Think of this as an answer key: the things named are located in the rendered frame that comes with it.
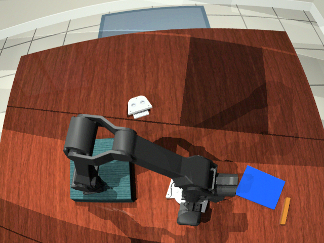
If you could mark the orange flat bar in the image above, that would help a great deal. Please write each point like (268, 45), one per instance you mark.
(285, 211)

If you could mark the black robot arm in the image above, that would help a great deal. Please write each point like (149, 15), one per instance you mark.
(196, 175)

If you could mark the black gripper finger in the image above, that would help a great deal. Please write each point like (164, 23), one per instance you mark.
(182, 206)

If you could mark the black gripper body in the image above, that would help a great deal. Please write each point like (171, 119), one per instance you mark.
(191, 215)

